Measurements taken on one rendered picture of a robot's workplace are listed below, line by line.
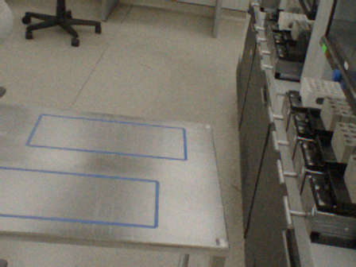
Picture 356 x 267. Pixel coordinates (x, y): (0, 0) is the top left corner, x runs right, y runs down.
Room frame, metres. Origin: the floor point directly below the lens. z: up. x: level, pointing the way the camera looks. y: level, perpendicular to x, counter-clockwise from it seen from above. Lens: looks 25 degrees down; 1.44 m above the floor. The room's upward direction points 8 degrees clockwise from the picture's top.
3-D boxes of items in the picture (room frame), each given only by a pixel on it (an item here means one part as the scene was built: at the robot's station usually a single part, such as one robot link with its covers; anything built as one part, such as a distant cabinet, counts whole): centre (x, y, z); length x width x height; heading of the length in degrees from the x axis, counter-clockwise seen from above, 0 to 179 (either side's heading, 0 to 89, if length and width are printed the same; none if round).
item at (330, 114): (1.26, -0.38, 0.85); 0.12 x 0.02 x 0.06; 0
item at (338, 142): (1.11, -0.38, 0.85); 0.12 x 0.02 x 0.06; 179
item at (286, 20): (2.12, -0.48, 0.83); 0.30 x 0.10 x 0.06; 90
